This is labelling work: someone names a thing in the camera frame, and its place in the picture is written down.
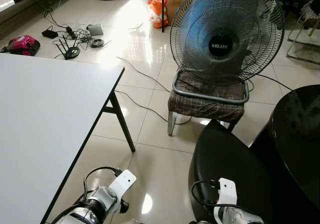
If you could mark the black router with antennas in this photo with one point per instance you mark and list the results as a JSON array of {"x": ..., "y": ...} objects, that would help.
[{"x": 71, "y": 52}]

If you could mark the small black adapter box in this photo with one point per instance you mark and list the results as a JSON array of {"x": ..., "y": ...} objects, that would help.
[{"x": 50, "y": 33}]

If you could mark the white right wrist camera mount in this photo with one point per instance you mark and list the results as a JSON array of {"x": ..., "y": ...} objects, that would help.
[{"x": 227, "y": 191}]

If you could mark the black slanted table leg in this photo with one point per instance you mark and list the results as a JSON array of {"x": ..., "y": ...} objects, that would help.
[{"x": 121, "y": 119}]

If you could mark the metal frame chair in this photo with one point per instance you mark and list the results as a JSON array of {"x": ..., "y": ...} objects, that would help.
[{"x": 306, "y": 19}]

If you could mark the magenta vacuum cleaner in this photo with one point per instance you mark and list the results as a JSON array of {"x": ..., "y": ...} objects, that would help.
[{"x": 22, "y": 45}]

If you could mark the checked cushion metal stool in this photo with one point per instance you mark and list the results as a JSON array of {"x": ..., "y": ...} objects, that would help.
[{"x": 205, "y": 106}]

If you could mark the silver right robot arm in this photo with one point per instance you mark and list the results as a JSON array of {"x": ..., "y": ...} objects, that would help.
[{"x": 237, "y": 215}]

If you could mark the orange plastic bag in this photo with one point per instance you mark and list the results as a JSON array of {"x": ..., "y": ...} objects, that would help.
[{"x": 157, "y": 11}]

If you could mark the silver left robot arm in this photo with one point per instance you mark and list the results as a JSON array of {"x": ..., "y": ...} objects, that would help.
[{"x": 92, "y": 204}]

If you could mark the black Milux table fan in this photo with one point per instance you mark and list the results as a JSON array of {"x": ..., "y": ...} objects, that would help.
[{"x": 221, "y": 45}]

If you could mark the black power strip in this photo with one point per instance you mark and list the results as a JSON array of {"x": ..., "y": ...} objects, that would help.
[{"x": 70, "y": 32}]

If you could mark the flat grey box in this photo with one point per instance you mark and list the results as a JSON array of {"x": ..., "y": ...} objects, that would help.
[{"x": 95, "y": 30}]

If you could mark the black round leather stool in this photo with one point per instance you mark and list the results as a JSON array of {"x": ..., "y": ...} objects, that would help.
[{"x": 225, "y": 169}]

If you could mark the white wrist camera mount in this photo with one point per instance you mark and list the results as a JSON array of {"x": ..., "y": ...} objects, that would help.
[
  {"x": 122, "y": 181},
  {"x": 227, "y": 191}
]

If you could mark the black round glossy table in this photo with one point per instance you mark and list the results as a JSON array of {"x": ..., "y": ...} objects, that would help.
[{"x": 297, "y": 134}]

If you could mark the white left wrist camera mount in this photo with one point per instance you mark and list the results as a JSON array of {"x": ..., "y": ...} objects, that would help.
[{"x": 122, "y": 181}]

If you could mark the dark thin furniture leg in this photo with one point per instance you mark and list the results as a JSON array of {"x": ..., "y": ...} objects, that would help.
[{"x": 162, "y": 14}]

